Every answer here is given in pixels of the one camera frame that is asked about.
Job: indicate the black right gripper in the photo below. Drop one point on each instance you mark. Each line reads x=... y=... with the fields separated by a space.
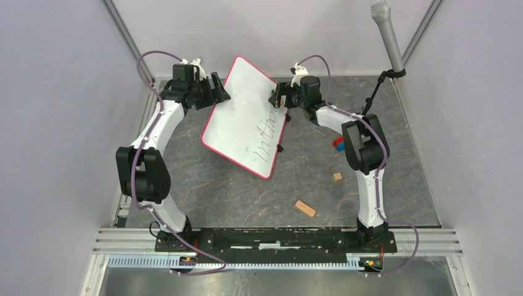
x=275 y=98

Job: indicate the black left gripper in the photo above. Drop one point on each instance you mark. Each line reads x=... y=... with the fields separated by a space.
x=217 y=95

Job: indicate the pink framed whiteboard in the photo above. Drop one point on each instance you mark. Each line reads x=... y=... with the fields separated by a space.
x=246 y=129

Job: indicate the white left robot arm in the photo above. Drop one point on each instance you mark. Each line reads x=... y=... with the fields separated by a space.
x=142 y=172

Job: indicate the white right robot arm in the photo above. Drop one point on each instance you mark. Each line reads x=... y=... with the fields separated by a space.
x=365 y=146

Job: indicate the red and blue block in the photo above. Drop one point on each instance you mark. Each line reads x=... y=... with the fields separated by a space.
x=339 y=144

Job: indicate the small wooden cube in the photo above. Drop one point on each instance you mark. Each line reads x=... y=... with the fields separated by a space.
x=337 y=177

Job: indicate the long wooden block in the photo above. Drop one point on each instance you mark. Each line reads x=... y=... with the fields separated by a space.
x=306 y=209

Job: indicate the black tripod mic stand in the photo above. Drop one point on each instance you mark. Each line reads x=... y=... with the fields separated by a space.
x=392 y=74

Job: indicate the silver microphone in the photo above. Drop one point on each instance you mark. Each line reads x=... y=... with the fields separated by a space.
x=381 y=14

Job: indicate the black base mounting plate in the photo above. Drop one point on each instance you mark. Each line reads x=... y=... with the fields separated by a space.
x=272 y=245

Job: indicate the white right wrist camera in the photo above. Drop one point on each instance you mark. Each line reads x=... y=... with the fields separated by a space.
x=298 y=72

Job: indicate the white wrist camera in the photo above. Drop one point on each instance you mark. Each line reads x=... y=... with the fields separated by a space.
x=298 y=72
x=199 y=71

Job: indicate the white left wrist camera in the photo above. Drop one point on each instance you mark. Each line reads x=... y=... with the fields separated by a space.
x=199 y=71

